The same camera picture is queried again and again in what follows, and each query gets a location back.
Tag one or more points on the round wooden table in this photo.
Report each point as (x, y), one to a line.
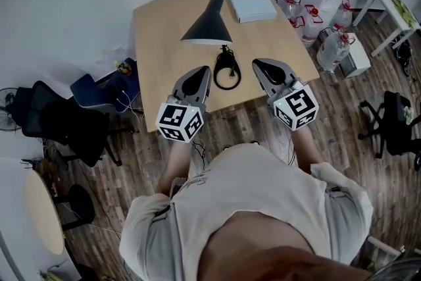
(44, 214)

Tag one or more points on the person's left forearm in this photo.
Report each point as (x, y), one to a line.
(176, 168)

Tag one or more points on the pale green cloth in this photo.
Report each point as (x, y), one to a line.
(408, 115)

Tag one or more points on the black swivel office chair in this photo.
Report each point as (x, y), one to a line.
(394, 131)

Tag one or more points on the flat white box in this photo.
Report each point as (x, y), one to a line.
(251, 1)

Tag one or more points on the person's chin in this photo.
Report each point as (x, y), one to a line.
(273, 256)

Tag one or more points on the green patterned sheet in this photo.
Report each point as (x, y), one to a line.
(403, 11)

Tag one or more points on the black desk lamp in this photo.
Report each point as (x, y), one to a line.
(207, 26)

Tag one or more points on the small clear drink bottle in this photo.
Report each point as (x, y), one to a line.
(124, 68)

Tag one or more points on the black round stool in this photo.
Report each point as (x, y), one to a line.
(80, 207)

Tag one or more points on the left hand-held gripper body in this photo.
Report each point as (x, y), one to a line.
(179, 121)

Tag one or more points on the person's right forearm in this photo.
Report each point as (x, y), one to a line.
(306, 148)

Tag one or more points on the small white floor appliance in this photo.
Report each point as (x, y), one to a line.
(358, 59)

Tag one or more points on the blue padded chair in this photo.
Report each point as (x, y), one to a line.
(95, 92)

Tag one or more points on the black standing fan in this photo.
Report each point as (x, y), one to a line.
(8, 108)

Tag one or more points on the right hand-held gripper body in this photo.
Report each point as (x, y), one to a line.
(297, 107)

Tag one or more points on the person's white t-shirt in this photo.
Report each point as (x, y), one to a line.
(250, 187)

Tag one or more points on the black mesh office chair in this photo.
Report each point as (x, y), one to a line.
(72, 128)

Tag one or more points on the light wooden desk white legs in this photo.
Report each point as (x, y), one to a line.
(158, 59)

